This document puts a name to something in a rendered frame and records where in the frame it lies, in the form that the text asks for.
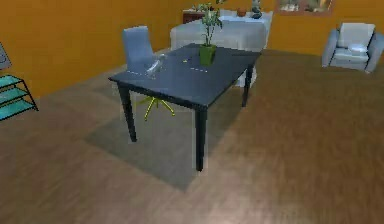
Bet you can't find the teal glass shelf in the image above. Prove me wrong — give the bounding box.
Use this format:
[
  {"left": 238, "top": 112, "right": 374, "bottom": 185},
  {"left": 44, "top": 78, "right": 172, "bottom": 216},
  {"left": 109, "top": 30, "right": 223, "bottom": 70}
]
[{"left": 0, "top": 74, "right": 39, "bottom": 122}]

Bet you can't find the grey framed wall art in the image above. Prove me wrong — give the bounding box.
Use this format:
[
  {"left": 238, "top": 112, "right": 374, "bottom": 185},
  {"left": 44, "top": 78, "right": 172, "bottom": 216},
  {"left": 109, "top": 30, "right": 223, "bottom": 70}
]
[{"left": 0, "top": 42, "right": 12, "bottom": 71}]

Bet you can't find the blue chair with yellow legs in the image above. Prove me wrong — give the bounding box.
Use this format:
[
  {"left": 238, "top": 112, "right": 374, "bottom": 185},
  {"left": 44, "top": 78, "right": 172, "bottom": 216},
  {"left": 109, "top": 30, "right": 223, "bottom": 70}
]
[{"left": 121, "top": 25, "right": 176, "bottom": 122}]

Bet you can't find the framed wall picture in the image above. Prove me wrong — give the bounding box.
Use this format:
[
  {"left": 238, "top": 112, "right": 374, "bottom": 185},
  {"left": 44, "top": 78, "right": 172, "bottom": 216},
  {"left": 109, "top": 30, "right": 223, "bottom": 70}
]
[{"left": 275, "top": 0, "right": 335, "bottom": 16}]

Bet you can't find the grey statue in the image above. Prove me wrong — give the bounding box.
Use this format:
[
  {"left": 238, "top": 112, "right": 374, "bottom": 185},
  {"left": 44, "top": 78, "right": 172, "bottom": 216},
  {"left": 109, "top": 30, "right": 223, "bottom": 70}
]
[{"left": 250, "top": 0, "right": 263, "bottom": 20}]

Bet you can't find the black dining table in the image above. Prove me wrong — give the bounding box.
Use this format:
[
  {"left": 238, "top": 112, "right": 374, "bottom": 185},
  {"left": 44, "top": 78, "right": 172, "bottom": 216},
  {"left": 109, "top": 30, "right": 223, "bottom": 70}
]
[{"left": 108, "top": 42, "right": 262, "bottom": 173}]

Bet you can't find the dark red side cabinet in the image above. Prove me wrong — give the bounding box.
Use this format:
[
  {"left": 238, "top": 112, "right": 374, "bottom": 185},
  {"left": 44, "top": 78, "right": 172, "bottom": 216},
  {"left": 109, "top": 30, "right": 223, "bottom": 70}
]
[{"left": 182, "top": 9, "right": 206, "bottom": 25}]

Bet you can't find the clear glass bottle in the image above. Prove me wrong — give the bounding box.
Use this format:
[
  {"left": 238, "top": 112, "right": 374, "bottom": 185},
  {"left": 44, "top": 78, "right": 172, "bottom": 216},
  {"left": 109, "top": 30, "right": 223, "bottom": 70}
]
[{"left": 145, "top": 53, "right": 168, "bottom": 78}]

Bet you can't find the pale grey sofa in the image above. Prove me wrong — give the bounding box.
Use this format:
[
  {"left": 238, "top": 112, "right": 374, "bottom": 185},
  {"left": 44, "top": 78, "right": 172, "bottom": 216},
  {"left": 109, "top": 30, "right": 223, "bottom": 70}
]
[{"left": 169, "top": 10, "right": 274, "bottom": 89}]

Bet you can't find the pale blue armchair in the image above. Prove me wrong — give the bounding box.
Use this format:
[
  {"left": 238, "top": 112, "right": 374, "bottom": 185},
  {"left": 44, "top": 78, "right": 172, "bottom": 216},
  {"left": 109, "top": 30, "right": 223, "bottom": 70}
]
[{"left": 321, "top": 22, "right": 384, "bottom": 74}]

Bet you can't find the house plant in green pot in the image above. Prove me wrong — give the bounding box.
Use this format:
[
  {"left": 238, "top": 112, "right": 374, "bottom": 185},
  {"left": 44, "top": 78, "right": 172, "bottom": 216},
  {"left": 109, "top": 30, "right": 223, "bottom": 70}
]
[{"left": 193, "top": 2, "right": 224, "bottom": 67}]

